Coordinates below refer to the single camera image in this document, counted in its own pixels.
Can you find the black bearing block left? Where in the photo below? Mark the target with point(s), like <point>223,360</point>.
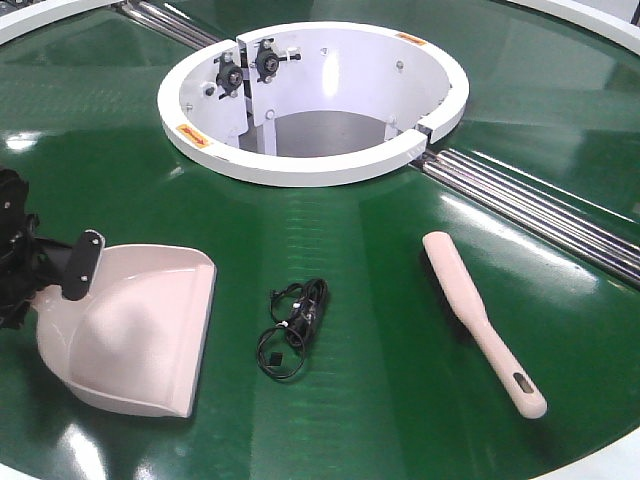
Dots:
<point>229,77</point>

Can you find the steel conveyor rollers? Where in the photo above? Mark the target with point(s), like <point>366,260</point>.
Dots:
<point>535,210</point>
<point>165,21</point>

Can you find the steel conveyor rollers right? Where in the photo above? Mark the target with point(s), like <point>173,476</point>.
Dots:
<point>535,210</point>

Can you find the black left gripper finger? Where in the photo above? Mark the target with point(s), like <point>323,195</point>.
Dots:
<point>80,268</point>

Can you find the black bearing block right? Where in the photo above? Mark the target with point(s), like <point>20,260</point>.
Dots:
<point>269,57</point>

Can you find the black bearing block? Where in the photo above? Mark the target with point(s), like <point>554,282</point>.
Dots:
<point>229,77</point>
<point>269,57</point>

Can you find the steel conveyor rollers far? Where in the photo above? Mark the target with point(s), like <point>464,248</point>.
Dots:
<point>165,21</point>

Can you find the pink hand broom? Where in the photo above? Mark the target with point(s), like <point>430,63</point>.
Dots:
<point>468,306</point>

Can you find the pink dustpan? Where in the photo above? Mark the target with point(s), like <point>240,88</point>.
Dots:
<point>134,343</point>

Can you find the white outer rim left segment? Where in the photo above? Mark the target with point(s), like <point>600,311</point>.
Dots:
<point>32,17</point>

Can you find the white outer conveyor rim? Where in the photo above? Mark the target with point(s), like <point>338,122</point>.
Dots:
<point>617,21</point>

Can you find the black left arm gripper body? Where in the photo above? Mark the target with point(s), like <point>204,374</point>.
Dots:
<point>29,263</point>

